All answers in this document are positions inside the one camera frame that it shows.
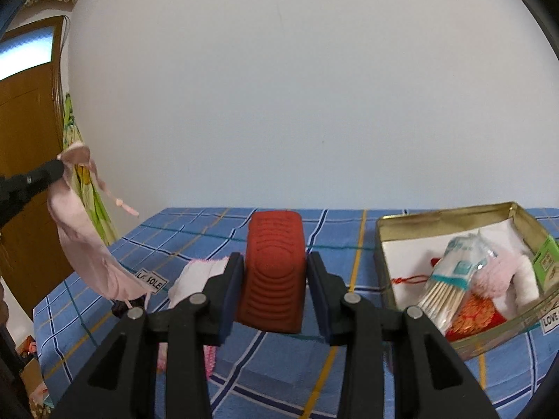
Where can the gold tin box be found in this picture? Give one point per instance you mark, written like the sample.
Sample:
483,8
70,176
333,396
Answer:
493,340

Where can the brown wooden door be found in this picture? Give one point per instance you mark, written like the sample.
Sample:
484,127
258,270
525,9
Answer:
26,139

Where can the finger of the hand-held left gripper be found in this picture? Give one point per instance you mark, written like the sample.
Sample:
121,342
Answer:
30,183

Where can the blue plaid bedsheet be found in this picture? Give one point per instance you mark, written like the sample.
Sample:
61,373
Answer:
284,379

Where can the red embroidered pouch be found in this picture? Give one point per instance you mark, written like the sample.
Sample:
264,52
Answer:
476,314

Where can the green tissue pack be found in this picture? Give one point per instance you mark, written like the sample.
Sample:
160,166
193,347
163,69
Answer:
548,262

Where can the pink fluffy cloth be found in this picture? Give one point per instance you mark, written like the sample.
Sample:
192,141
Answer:
495,277

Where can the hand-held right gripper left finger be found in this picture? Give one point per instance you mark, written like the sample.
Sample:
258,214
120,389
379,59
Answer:
229,301

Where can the white paper lining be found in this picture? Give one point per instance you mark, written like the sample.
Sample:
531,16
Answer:
406,253

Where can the white towel with pink trim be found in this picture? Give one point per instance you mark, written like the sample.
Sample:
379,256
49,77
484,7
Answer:
192,275

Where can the red ribbed sponge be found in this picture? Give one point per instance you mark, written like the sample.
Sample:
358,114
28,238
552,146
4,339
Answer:
270,270

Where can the bag of cotton swabs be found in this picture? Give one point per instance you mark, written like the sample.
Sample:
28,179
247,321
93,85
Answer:
454,270

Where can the floor clutter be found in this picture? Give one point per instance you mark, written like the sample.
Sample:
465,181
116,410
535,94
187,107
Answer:
32,371

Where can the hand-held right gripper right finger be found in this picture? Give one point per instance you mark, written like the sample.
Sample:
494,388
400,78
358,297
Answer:
319,301

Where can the green floral hanging cloth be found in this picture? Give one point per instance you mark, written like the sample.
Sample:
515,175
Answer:
98,214

